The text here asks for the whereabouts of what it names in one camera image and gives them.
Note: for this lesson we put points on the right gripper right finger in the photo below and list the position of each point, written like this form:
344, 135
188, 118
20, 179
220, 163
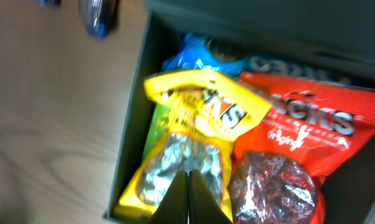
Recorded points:
202, 206

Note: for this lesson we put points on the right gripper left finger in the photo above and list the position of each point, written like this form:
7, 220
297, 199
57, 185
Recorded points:
173, 209

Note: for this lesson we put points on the red snack bag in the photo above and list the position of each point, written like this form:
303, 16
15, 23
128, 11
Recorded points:
311, 129

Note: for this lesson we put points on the Haribo gummy worms bag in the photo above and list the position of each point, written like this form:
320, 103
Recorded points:
159, 123

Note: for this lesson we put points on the yellow snack bag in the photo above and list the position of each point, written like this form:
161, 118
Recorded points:
208, 111

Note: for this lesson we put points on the blue Oreo cookie pack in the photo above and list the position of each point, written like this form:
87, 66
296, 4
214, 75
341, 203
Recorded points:
204, 53

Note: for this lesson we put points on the dark blue chocolate bar wrapper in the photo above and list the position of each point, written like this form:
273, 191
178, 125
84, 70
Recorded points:
99, 16

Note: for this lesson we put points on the dark green open box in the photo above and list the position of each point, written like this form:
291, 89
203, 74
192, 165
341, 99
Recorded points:
338, 35

